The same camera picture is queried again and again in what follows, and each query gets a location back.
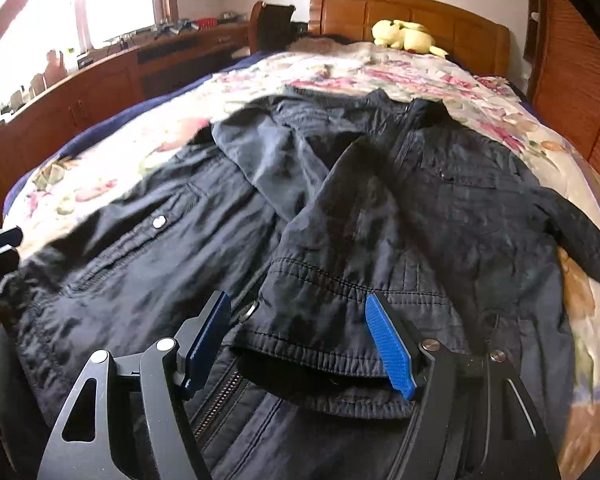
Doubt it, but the wooden desk cabinet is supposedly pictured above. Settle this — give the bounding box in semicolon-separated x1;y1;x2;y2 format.
0;20;253;231

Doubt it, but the dark wooden chair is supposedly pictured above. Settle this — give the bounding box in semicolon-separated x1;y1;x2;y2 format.
249;1;297;55

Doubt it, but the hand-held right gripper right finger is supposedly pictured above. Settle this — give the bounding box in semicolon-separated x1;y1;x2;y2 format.
365;292;561;480

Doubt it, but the wooden bed headboard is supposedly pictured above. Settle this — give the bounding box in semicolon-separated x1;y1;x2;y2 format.
307;0;511;78

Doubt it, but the floral blanket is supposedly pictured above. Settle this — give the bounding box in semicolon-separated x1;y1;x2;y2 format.
5;40;600;480

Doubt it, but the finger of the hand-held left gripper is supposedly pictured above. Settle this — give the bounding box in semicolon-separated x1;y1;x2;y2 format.
0;226;24;257
0;245;21;282

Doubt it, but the dark navy jacket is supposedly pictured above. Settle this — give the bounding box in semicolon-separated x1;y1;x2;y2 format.
0;85;600;480

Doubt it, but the wooden louvered wardrobe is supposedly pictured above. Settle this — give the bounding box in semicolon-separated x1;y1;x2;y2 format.
522;0;600;231

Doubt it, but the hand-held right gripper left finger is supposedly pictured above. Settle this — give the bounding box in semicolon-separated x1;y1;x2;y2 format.
37;290;232;480

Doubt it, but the window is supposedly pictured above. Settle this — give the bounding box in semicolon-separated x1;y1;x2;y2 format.
0;0;178;126

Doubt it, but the brown fuzzy cloth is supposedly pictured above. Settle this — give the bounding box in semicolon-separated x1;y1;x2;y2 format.
286;34;361;54

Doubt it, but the yellow plush toy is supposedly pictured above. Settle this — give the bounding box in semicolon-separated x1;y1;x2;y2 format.
371;19;448;57

